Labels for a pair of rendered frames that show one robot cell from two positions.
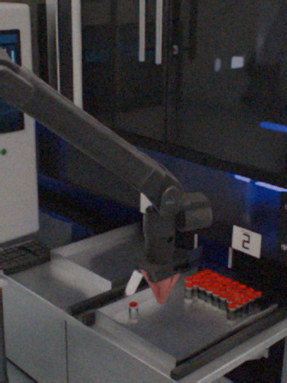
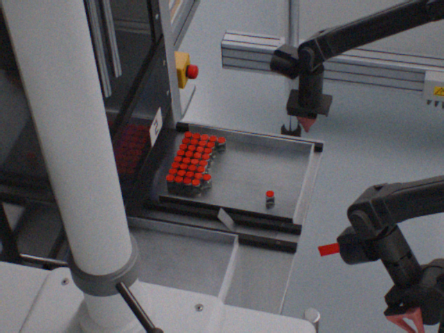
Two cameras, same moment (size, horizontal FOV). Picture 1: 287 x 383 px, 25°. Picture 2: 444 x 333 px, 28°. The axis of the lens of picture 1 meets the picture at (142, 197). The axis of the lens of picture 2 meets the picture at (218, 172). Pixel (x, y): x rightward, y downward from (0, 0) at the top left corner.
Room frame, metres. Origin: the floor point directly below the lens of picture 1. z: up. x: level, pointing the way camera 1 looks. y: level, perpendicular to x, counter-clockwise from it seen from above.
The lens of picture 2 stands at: (2.09, 1.25, 2.58)
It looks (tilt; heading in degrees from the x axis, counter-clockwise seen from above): 47 degrees down; 242
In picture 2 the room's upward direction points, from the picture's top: 4 degrees counter-clockwise
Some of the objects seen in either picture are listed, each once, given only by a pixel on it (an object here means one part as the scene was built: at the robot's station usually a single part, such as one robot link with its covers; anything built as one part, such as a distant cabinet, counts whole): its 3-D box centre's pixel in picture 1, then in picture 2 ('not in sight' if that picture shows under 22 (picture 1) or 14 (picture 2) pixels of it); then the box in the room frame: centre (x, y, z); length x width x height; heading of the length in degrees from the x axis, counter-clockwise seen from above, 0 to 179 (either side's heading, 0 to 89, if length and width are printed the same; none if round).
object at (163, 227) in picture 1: (162, 220); (309, 74); (1.14, -0.04, 1.19); 0.07 x 0.06 x 0.07; 112
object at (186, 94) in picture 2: not in sight; (166, 98); (1.30, -0.49, 0.87); 0.14 x 0.13 x 0.02; 133
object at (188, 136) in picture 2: (231, 290); (180, 161); (1.41, -0.22, 0.90); 0.18 x 0.02 x 0.05; 43
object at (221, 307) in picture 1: (212, 298); (205, 166); (1.36, -0.17, 0.90); 0.18 x 0.02 x 0.05; 43
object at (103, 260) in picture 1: (127, 253); (153, 270); (1.63, 0.04, 0.90); 0.34 x 0.26 x 0.04; 133
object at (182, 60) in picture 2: not in sight; (174, 69); (1.28, -0.45, 0.99); 0.08 x 0.07 x 0.07; 133
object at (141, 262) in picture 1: (160, 250); (309, 95); (1.14, -0.04, 1.13); 0.10 x 0.07 x 0.07; 133
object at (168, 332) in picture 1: (187, 313); (238, 173); (1.30, -0.11, 0.90); 0.34 x 0.26 x 0.04; 133
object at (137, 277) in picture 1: (117, 291); (248, 225); (1.38, 0.06, 0.91); 0.14 x 0.03 x 0.06; 134
